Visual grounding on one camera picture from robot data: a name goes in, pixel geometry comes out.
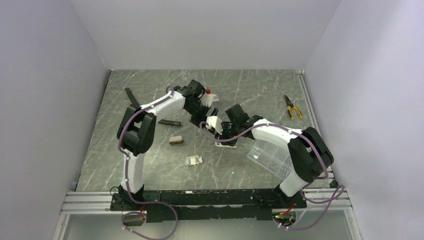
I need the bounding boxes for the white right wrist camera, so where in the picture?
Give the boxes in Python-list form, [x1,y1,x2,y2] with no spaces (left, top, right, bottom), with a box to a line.
[206,115,223,135]

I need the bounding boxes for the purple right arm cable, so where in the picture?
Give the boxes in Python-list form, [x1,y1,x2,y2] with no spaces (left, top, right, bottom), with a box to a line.
[198,120,346,232]

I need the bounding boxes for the white staple box tray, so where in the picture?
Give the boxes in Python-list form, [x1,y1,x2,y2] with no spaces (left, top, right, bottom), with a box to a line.
[184,155,203,166]

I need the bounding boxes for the pale green white stapler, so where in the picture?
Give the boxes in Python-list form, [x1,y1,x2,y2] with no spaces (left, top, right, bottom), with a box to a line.
[215,140,238,148]

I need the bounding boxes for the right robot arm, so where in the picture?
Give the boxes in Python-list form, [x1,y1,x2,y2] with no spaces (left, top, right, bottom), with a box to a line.
[207,104,334,208]

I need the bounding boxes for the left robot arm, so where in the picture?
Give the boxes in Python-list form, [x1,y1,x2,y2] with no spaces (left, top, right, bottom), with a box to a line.
[117,80,219,210]

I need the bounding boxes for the clear plastic screw organizer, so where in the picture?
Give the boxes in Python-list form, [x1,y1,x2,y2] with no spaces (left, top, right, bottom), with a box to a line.
[247,140,294,180]

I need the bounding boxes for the brown stapler base part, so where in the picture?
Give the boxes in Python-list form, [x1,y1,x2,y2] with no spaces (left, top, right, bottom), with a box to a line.
[169,135,184,145]

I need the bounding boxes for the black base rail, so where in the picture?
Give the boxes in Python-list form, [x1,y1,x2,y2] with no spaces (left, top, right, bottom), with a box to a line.
[110,188,307,223]

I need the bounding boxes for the black rubber hose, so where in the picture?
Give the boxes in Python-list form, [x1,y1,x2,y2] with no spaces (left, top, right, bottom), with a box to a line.
[124,87,182,127]

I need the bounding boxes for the aluminium frame rail right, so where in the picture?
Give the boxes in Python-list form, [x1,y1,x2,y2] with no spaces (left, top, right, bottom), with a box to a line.
[295,69,339,189]

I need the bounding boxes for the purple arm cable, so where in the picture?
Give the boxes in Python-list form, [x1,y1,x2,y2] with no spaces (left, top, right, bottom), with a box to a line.
[198,120,346,232]
[118,86,179,240]

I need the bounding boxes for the aluminium frame rail front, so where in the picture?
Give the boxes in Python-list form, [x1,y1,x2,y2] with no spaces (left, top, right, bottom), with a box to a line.
[61,188,335,215]

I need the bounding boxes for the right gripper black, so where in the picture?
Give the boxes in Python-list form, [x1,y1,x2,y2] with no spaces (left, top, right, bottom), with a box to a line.
[215,121,241,147]

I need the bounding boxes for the orange handled pliers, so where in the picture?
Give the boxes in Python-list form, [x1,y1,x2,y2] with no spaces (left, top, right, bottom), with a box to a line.
[284,94,303,120]

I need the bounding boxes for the aluminium frame rail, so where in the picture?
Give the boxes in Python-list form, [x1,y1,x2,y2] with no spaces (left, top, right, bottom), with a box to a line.
[295,69,339,189]
[61,188,335,215]

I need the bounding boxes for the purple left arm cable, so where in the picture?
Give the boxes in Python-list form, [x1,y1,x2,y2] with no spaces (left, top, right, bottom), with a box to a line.
[118,86,179,240]

